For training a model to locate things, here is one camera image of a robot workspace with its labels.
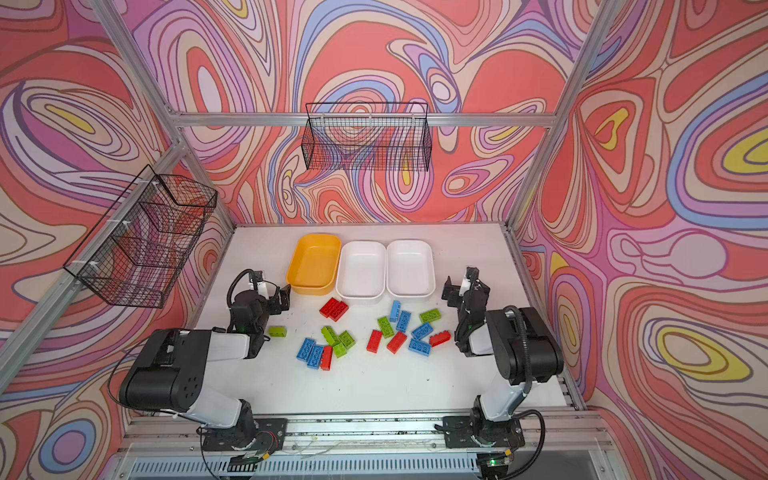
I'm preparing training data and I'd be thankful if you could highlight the blue lego mid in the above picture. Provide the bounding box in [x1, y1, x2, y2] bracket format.
[411, 323, 434, 341]

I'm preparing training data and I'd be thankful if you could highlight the white plastic bin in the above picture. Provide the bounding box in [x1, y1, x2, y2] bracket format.
[386, 239, 436, 299]
[336, 241, 387, 305]

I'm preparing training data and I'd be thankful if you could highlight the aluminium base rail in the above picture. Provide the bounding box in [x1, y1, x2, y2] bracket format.
[118, 409, 616, 456]

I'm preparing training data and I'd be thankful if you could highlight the blue lego cluster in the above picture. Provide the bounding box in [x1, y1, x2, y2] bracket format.
[296, 338, 325, 370]

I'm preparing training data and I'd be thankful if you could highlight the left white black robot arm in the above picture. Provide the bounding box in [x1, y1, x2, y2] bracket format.
[117, 269, 292, 457]

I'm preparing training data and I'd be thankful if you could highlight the blue lego pair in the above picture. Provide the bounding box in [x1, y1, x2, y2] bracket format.
[389, 300, 411, 333]

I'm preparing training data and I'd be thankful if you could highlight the right white plastic bin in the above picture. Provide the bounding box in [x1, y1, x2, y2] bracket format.
[386, 239, 436, 299]

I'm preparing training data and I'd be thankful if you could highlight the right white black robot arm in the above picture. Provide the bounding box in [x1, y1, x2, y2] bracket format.
[436, 267, 564, 451]

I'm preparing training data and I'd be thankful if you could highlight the yellow plastic bin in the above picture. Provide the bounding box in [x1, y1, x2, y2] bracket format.
[286, 234, 342, 296]

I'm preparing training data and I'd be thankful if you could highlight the left black wire basket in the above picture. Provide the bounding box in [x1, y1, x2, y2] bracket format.
[63, 166, 218, 309]

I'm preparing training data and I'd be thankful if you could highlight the green lego cluster centre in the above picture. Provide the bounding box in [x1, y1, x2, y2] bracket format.
[321, 326, 356, 358]

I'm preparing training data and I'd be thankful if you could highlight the lone green lego left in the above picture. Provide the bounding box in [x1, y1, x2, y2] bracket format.
[268, 326, 287, 338]

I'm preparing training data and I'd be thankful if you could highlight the middle white plastic bin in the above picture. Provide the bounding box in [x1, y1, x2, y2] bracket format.
[336, 241, 387, 305]

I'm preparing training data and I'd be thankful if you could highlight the red double lego near bins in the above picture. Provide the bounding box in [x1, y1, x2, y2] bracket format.
[319, 298, 349, 322]

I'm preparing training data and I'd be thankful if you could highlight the back black wire basket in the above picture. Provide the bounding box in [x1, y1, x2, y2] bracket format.
[301, 101, 433, 172]

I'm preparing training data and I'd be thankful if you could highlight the black wire basket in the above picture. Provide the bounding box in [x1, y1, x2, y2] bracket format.
[63, 166, 218, 309]
[301, 101, 433, 172]

